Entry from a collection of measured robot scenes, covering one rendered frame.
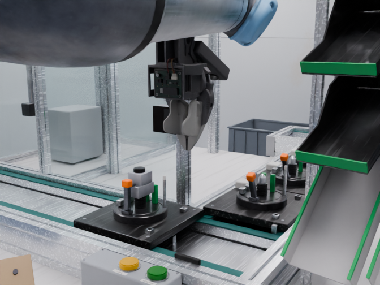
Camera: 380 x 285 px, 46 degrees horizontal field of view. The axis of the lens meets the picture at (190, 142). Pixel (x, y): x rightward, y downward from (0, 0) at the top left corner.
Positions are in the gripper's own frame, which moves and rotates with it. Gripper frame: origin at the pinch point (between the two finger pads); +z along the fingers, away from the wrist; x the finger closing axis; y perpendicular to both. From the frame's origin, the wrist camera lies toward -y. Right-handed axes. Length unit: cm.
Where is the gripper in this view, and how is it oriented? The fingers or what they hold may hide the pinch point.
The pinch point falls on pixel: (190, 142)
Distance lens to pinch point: 78.3
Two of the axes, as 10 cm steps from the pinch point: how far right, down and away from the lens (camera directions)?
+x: 8.4, 1.2, -5.2
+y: -5.4, 1.9, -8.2
